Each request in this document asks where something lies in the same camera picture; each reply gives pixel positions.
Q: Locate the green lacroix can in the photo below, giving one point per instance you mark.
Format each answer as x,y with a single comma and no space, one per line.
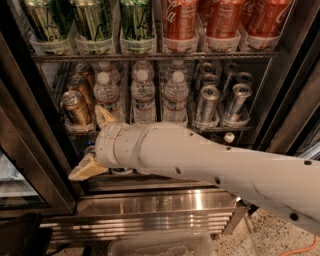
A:
136,19
51,20
93,18

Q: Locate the red coca-cola can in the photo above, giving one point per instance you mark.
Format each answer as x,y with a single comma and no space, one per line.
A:
224,17
179,17
267,17

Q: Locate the front left water bottle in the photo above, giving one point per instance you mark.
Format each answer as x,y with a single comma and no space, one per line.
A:
107,95

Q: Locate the front right silver slim can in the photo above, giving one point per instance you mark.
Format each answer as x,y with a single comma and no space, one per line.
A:
240,93

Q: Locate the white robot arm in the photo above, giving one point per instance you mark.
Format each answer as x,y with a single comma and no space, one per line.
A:
289,187

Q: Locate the water bottle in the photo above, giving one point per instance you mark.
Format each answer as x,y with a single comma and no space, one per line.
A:
107,95
175,97
143,99

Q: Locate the right green LaCroix can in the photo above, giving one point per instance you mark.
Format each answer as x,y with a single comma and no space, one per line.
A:
136,19

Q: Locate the middle red Coca-Cola can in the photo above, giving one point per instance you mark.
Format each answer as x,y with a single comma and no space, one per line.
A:
224,17

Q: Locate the left green LaCroix can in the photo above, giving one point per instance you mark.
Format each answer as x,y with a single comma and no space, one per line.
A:
51,20

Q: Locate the front left silver slim can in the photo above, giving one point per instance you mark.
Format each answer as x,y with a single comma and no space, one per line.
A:
206,105

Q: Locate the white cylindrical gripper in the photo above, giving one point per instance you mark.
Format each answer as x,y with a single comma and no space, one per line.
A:
104,144

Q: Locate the middle green LaCroix can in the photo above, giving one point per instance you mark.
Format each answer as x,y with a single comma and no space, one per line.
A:
93,18

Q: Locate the silver slim can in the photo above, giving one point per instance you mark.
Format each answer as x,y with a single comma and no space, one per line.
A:
240,93
206,105

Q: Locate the orange soda can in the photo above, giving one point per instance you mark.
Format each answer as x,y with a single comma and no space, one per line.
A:
86,70
76,108
80,83

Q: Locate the left red Coca-Cola can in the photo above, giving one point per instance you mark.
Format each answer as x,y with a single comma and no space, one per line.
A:
179,17

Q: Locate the black object bottom left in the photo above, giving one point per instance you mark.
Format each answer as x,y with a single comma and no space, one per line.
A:
23,236

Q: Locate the right red Coca-Cola can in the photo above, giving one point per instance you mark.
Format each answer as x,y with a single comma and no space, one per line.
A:
267,17

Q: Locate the juice bottle white cap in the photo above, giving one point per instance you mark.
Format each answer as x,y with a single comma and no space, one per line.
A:
229,137

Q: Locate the front right water bottle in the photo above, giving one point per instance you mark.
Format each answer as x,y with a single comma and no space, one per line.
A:
175,97

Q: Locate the stainless steel fridge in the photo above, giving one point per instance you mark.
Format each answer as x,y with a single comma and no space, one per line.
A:
38,138

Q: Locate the front middle water bottle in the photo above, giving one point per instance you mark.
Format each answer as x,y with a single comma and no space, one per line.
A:
143,99

